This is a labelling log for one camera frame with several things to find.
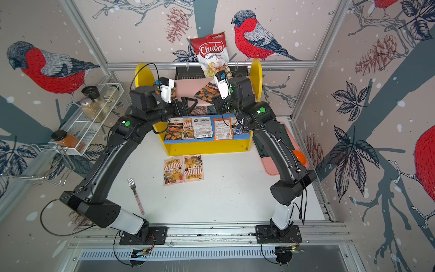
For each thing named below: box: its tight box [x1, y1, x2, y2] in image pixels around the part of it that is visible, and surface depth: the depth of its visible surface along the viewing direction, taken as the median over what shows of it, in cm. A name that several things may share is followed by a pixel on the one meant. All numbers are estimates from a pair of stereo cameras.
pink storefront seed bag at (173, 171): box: [163, 155, 184, 187], surface depth 97 cm
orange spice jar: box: [50, 129, 80, 148], surface depth 61 cm
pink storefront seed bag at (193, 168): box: [182, 153, 204, 183], surface depth 97 cm
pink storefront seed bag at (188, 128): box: [182, 117, 195, 140], surface depth 97 cm
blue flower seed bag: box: [232, 124, 251, 140], surface depth 95 cm
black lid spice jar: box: [80, 85, 110, 115], surface depth 76 cm
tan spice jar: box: [79, 97, 105, 123], surface depth 74 cm
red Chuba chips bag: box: [189, 31, 233, 79], surface depth 85 cm
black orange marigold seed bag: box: [193, 82, 221, 104], surface depth 78 cm
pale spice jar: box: [103, 85, 120, 104], surface depth 87 cm
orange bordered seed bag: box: [212, 117, 234, 142], surface depth 97 cm
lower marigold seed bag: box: [164, 117, 184, 141], surface depth 96 cm
